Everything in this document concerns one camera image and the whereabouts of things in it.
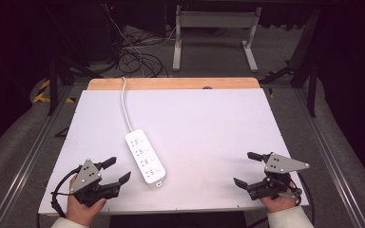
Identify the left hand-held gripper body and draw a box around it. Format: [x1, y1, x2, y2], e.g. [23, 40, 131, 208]
[69, 158, 122, 208]

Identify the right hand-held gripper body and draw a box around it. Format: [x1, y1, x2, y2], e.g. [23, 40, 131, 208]
[246, 152, 311, 201]

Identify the person's left hand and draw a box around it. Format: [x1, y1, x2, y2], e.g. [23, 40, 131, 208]
[65, 174, 108, 227]

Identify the person's right hand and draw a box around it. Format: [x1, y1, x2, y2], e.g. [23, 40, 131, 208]
[259, 193, 299, 214]

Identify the white power strip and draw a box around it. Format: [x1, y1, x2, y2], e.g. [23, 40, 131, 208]
[125, 128, 167, 189]

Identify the white table board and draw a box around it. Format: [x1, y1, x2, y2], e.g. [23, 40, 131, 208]
[37, 88, 310, 217]

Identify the black metal stand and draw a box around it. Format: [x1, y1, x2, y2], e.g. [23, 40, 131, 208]
[259, 8, 319, 119]
[46, 55, 106, 117]

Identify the yellow black hazard tape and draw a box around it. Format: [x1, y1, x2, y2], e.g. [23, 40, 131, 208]
[32, 79, 77, 105]

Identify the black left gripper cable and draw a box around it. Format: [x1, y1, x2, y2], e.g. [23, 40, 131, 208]
[50, 165, 83, 219]

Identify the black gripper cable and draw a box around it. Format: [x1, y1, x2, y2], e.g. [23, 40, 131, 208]
[50, 165, 83, 219]
[289, 173, 316, 226]

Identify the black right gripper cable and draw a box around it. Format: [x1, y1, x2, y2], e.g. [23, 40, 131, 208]
[289, 173, 316, 226]

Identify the aluminium floor rail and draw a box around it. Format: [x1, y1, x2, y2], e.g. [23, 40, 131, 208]
[293, 88, 365, 228]
[0, 86, 74, 228]

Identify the white power strip cable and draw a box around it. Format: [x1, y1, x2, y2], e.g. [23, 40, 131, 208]
[121, 76, 135, 133]

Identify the tangle of black floor cables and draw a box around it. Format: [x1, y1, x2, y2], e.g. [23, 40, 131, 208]
[115, 27, 170, 79]

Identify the white metal desk frame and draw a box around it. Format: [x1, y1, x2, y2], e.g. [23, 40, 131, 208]
[172, 4, 263, 73]

